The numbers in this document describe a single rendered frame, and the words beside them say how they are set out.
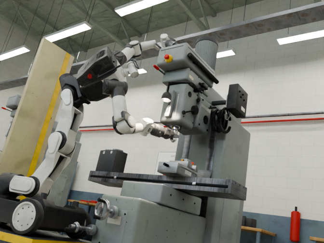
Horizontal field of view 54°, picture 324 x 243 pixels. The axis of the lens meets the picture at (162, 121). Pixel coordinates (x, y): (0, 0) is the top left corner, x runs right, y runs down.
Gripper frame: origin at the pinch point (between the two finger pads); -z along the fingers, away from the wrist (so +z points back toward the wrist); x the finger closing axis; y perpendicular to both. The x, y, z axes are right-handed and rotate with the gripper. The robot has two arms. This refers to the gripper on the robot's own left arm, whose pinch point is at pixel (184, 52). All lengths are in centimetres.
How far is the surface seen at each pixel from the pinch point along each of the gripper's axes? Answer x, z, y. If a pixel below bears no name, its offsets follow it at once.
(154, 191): 27, -67, -97
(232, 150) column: -46, -67, -39
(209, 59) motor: -17.5, -12.6, 10.6
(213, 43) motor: -18.8, -5.0, 26.0
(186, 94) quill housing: 8.5, -31.8, -30.9
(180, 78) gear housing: 13.3, -22.0, -24.2
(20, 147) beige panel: -21, 102, -160
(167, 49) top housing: 20.5, -0.9, -11.5
